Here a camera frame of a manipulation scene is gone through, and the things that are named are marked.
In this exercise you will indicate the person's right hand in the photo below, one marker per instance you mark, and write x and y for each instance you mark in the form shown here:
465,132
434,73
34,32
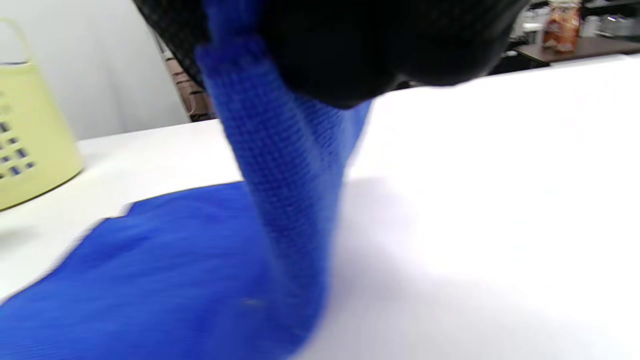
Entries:
390,45

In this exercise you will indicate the blue towel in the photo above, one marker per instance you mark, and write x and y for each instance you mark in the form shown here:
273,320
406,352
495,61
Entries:
280,175

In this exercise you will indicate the yellow perforated laundry basket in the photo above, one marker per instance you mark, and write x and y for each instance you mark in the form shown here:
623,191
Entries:
35,125

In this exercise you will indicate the orange snack packet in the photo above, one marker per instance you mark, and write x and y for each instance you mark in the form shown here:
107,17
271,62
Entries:
562,27

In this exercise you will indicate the brown side table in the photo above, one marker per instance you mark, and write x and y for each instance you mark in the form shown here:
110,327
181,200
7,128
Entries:
590,47

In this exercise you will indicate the white partition panel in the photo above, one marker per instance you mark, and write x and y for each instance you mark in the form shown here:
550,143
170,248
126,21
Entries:
110,65

